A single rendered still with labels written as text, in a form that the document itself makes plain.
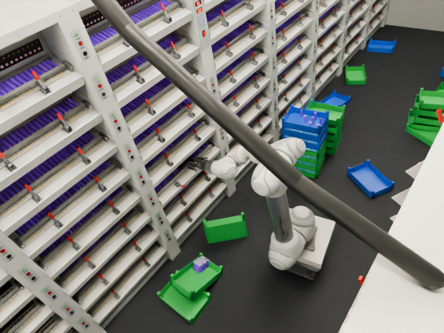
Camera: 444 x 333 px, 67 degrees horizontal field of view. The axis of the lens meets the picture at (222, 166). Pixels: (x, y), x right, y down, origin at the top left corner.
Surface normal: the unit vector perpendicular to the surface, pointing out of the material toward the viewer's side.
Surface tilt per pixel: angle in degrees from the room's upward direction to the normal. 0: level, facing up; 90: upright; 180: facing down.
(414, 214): 0
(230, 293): 0
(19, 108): 17
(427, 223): 0
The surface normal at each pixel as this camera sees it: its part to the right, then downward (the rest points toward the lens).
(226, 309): -0.14, -0.71
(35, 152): 0.09, -0.58
